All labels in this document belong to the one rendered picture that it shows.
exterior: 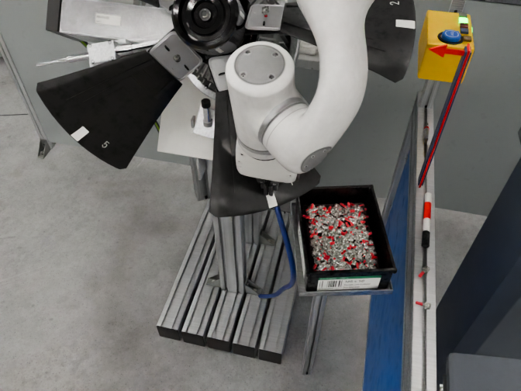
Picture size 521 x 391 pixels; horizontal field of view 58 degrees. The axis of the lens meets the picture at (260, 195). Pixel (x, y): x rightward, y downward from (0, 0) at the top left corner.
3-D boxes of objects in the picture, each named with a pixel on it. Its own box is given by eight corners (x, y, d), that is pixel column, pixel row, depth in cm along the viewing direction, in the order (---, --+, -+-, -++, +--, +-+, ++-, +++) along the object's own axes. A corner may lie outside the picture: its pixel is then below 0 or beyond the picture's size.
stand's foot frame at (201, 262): (210, 209, 212) (208, 197, 206) (309, 227, 205) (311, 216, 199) (159, 336, 171) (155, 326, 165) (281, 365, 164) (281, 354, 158)
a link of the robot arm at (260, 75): (309, 133, 67) (270, 92, 71) (313, 72, 55) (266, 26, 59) (262, 166, 65) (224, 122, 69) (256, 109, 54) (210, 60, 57)
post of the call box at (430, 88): (419, 100, 124) (432, 58, 115) (431, 102, 124) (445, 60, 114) (419, 107, 122) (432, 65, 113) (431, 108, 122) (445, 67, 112)
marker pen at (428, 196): (425, 191, 100) (422, 243, 91) (433, 192, 100) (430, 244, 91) (423, 195, 101) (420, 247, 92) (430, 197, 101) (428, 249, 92)
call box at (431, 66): (416, 48, 121) (427, 8, 113) (457, 53, 119) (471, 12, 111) (415, 84, 110) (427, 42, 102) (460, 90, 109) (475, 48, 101)
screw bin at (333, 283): (292, 208, 106) (295, 186, 100) (367, 205, 106) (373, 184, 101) (303, 294, 91) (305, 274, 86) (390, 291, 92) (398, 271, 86)
